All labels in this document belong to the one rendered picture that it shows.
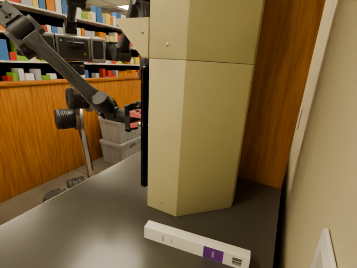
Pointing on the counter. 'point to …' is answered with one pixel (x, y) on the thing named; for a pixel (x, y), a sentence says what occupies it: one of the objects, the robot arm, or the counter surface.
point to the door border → (144, 124)
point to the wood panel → (278, 87)
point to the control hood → (137, 33)
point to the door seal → (146, 126)
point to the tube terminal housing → (198, 100)
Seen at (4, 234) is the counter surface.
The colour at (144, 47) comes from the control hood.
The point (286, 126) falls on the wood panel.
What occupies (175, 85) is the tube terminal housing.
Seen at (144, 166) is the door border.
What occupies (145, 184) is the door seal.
